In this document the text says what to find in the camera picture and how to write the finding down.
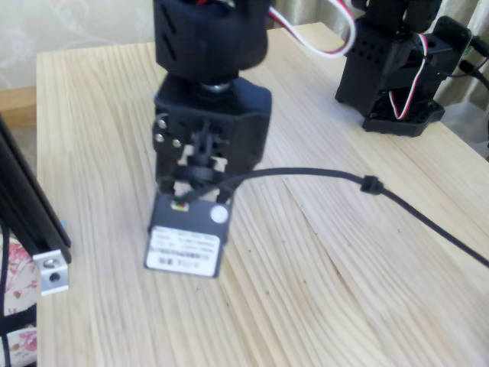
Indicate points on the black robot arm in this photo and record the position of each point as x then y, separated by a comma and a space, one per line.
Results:
210, 38

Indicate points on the black box with white label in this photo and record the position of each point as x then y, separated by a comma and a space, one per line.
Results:
183, 229

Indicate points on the wooden baseboard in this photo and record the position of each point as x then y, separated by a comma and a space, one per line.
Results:
15, 107

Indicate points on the floral cloth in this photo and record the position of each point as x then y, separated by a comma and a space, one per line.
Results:
21, 267

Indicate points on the black stand under table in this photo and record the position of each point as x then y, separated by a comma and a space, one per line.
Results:
19, 321

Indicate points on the aluminium extrusion camera post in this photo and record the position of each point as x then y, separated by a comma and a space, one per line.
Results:
30, 206

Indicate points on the silver corner bracket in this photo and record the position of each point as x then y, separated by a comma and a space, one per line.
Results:
51, 275

